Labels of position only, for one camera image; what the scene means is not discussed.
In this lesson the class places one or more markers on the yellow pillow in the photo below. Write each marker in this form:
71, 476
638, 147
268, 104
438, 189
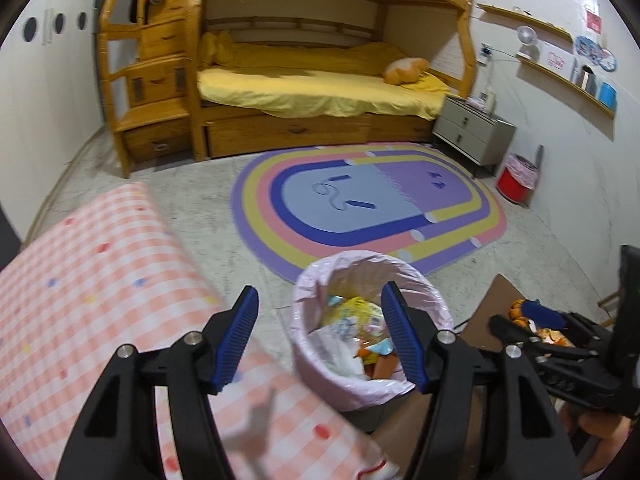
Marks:
430, 81

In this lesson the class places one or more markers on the wall socket with plug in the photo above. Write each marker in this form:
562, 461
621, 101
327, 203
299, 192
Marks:
486, 54

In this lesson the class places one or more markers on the orange peel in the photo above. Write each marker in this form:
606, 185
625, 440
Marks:
552, 338
517, 310

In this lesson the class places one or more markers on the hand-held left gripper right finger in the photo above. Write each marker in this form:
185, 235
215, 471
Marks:
402, 342

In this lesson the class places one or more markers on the blue and white round plate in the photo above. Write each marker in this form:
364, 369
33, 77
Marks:
595, 52

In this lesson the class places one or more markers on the pastel rainbow oval rug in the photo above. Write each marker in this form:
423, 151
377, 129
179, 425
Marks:
360, 200

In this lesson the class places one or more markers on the wooden staircase with drawers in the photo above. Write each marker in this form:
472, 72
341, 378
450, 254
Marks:
155, 85

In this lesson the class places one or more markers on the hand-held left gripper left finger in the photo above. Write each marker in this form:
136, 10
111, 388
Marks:
235, 347

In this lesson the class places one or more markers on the yellow snack packet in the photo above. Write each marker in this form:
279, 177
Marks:
352, 312

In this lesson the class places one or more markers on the pink packet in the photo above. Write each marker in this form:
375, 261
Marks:
476, 103

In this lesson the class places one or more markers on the person's right hand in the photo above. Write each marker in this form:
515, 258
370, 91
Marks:
602, 432

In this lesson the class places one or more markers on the white box with pink print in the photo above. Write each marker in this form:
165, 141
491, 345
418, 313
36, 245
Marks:
559, 60

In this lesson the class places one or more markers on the pink-lined trash can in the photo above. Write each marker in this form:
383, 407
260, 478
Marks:
370, 265

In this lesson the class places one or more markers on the red bin with pink bag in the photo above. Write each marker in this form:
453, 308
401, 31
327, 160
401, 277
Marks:
515, 185

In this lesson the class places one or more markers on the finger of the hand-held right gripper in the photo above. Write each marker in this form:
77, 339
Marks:
545, 314
515, 332

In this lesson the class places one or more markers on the red wall sign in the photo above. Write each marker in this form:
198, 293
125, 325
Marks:
593, 21

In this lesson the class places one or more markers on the pink checkered tablecloth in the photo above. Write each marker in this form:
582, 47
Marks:
100, 270

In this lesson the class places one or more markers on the wooden bunk bed frame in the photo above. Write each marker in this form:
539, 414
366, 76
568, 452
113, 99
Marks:
300, 132

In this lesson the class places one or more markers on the orange peel scraps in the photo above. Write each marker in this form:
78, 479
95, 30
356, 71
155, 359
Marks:
382, 367

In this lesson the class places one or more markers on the thin wooden wall shelf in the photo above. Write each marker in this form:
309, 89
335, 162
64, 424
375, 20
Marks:
525, 19

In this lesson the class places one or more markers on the grey two-drawer nightstand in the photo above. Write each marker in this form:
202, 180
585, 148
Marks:
472, 132

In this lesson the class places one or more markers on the blue cup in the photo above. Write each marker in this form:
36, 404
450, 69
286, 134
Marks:
608, 96

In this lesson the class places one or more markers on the yellow bed sheet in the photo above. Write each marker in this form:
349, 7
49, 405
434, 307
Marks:
310, 92

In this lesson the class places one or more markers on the white bottle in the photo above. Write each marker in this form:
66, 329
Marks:
489, 100

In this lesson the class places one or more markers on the white wardrobe with round holes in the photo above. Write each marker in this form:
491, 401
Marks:
45, 95

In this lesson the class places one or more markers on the orange and white plush cushion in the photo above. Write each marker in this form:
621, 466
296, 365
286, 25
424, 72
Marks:
405, 70

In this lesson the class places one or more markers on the white crumpled tissue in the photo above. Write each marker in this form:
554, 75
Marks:
337, 352

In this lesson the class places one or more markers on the metal cup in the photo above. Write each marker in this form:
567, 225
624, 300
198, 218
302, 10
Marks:
589, 80

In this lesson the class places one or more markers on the long wooden wall shelf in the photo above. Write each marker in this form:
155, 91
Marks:
565, 85

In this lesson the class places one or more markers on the small white fan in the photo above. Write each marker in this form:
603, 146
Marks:
527, 40

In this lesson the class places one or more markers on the white plastic wrapper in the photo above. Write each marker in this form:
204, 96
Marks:
382, 470

